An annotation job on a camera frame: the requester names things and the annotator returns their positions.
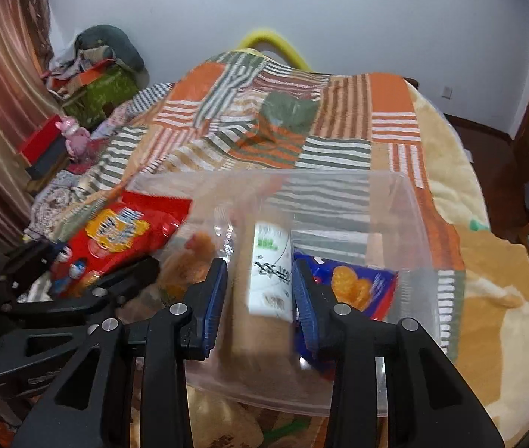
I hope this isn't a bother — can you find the brown snack packet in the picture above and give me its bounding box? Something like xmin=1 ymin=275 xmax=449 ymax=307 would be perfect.
xmin=158 ymin=231 xmax=215 ymax=309

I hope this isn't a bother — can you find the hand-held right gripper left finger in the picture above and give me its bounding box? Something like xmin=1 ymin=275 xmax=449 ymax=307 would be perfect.
xmin=12 ymin=258 xmax=228 ymax=448

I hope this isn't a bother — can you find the striped patchwork blanket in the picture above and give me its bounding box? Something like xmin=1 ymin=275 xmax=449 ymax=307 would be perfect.
xmin=25 ymin=49 xmax=469 ymax=365

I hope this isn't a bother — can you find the red snack packet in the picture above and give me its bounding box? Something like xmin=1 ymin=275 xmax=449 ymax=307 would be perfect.
xmin=49 ymin=190 xmax=193 ymax=300

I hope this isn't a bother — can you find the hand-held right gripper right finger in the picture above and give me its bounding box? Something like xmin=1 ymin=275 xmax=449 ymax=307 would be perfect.
xmin=291 ymin=259 xmax=506 ymax=448

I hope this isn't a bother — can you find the grey plush cushion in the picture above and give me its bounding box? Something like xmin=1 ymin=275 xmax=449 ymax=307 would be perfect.
xmin=74 ymin=24 xmax=146 ymax=72

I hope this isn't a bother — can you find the white snack packet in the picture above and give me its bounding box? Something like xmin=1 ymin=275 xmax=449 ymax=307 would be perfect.
xmin=246 ymin=221 xmax=294 ymax=325

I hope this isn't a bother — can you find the blue biscuit packet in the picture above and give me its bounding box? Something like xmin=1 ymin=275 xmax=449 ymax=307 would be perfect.
xmin=292 ymin=252 xmax=398 ymax=375

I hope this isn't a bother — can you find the clear plastic container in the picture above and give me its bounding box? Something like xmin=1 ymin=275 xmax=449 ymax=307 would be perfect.
xmin=128 ymin=170 xmax=443 ymax=417

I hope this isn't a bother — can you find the red box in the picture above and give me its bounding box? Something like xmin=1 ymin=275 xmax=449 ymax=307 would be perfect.
xmin=18 ymin=114 xmax=66 ymax=164

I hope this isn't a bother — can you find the beige bread packet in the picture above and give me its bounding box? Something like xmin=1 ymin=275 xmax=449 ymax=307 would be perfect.
xmin=186 ymin=385 xmax=265 ymax=448

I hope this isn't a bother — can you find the yellow plush blanket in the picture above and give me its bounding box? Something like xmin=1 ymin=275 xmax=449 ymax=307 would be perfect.
xmin=376 ymin=72 xmax=529 ymax=448

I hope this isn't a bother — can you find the floral cloth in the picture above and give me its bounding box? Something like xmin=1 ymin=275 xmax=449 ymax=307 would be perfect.
xmin=24 ymin=103 xmax=130 ymax=243

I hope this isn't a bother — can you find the yellow foam tube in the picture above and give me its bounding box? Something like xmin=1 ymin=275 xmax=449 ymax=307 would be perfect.
xmin=237 ymin=29 xmax=312 ymax=72

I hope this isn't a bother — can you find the green patterned box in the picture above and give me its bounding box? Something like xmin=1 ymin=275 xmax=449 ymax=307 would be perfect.
xmin=61 ymin=63 xmax=140 ymax=128

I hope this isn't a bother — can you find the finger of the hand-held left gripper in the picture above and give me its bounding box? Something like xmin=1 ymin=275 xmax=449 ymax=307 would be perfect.
xmin=0 ymin=323 xmax=106 ymax=388
xmin=0 ymin=256 xmax=161 ymax=324

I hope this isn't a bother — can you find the pink plush toy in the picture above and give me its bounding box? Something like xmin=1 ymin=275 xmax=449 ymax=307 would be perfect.
xmin=56 ymin=114 xmax=93 ymax=162

